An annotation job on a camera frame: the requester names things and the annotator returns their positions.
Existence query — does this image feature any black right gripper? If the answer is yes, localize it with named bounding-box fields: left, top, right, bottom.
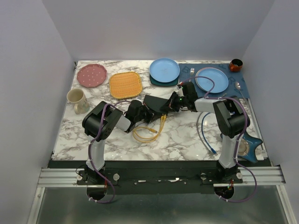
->
left=160, top=91, right=188, bottom=113

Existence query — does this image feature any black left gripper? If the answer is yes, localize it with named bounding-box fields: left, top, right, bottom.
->
left=134, top=103, right=162, bottom=124

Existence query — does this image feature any yellow ethernet cable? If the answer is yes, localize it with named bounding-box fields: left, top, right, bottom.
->
left=133, top=114, right=165, bottom=142
left=132, top=114, right=167, bottom=143

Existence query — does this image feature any black network switch box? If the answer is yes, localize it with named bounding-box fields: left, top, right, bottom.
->
left=143, top=95, right=168, bottom=114

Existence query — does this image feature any grey ethernet cable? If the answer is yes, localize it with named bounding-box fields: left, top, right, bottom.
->
left=196, top=112, right=219, bottom=157

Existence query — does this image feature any blue ethernet cable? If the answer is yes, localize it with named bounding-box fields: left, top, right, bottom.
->
left=200, top=113, right=218, bottom=154

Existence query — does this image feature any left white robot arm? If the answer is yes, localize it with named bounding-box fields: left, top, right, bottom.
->
left=82, top=100, right=163, bottom=184

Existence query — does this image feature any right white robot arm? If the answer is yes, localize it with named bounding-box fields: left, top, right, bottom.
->
left=159, top=82, right=250, bottom=183

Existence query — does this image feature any dark teal square plate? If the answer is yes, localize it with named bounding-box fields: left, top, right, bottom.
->
left=149, top=75, right=179, bottom=87

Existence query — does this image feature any blue cloth placemat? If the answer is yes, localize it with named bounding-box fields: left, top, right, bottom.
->
left=179, top=63, right=249, bottom=98

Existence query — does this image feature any light blue plate on stack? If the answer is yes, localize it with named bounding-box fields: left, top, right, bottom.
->
left=149, top=58, right=180, bottom=83

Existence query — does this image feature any silver fork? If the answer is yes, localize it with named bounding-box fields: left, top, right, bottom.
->
left=190, top=68, right=195, bottom=77

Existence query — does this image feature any orange woven square mat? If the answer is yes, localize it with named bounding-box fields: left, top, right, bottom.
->
left=109, top=71, right=142, bottom=99

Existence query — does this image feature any light blue plate on placemat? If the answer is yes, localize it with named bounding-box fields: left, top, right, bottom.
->
left=195, top=67, right=228, bottom=93

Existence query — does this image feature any silver spoon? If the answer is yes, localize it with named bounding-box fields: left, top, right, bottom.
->
left=235, top=82, right=246, bottom=101

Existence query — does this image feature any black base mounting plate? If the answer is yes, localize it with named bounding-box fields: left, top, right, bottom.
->
left=48, top=159, right=271, bottom=200

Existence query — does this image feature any pink dotted plate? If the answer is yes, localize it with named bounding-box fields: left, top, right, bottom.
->
left=77, top=64, right=107, bottom=88

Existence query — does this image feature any brown lacquer cup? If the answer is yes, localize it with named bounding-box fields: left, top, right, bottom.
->
left=229, top=59, right=243, bottom=72

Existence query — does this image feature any cream ceramic mug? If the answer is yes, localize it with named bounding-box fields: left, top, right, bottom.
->
left=67, top=88, right=90, bottom=114

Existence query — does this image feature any blue star shaped dish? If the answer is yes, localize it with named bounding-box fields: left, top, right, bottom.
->
left=238, top=132, right=263, bottom=163

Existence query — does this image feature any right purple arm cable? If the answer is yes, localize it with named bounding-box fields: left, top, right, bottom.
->
left=178, top=77, right=258, bottom=203

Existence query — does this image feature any aluminium frame rail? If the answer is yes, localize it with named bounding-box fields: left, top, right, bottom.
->
left=37, top=167, right=285, bottom=188

